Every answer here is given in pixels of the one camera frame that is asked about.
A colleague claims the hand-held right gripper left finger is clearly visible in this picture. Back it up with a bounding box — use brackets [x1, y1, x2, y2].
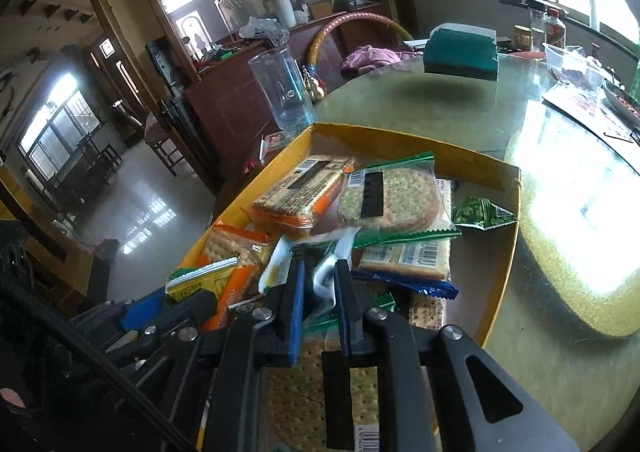
[107, 259, 306, 452]

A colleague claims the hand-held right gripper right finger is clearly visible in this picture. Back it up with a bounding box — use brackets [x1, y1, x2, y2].
[334, 259, 581, 452]

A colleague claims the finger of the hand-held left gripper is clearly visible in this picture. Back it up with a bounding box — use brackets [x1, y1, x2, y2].
[107, 289, 219, 360]
[122, 288, 167, 329]

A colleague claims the yellow green snack packet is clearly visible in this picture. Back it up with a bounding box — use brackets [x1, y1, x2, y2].
[165, 257, 240, 304]

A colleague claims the white green snack packet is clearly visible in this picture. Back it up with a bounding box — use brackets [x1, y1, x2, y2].
[311, 227, 362, 320]

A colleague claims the green round cracker packet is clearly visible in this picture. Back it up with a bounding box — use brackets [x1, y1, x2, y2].
[337, 151, 462, 249]
[262, 332, 441, 452]

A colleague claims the yellow cardboard box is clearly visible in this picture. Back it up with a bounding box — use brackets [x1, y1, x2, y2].
[165, 121, 522, 452]

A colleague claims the person's left hand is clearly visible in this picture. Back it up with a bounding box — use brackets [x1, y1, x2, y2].
[0, 386, 76, 452]

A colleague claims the white yellow snack packet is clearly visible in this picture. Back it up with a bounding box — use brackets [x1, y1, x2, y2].
[259, 233, 297, 294]

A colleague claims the blue cracker packet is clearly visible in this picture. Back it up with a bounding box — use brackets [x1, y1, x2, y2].
[350, 177, 461, 301]

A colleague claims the clear square cracker packet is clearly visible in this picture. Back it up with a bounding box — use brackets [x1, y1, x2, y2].
[407, 289, 448, 331]

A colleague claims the red snack packet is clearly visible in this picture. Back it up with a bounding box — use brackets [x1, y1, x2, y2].
[259, 131, 297, 156]

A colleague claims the wooden cabinet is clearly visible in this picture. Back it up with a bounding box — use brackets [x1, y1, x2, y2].
[185, 2, 416, 188]

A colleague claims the gold gourd ornament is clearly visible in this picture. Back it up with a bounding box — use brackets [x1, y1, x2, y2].
[299, 65, 327, 104]

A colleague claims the round glass turntable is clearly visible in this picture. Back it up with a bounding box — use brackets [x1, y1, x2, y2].
[504, 55, 640, 339]

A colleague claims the pink cloth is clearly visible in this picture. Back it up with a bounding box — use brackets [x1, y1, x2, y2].
[341, 45, 423, 74]

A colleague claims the teal box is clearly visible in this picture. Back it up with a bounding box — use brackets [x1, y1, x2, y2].
[422, 23, 499, 82]

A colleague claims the crumpled clear plastic bag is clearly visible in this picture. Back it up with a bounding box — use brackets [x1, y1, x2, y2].
[239, 16, 291, 44]

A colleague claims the white thermos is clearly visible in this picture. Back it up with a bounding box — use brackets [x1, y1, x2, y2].
[264, 0, 299, 29]

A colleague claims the printed placemat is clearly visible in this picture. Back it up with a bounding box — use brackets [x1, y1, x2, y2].
[541, 81, 640, 143]

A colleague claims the clear plastic container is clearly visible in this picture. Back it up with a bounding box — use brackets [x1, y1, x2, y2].
[541, 42, 610, 86]

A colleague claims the glass jar black lid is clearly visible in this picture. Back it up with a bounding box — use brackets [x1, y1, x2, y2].
[528, 3, 547, 52]

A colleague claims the metal bowl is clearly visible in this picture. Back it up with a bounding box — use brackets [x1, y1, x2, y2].
[601, 79, 640, 122]

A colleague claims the black cable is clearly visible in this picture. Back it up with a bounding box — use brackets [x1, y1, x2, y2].
[0, 277, 198, 452]

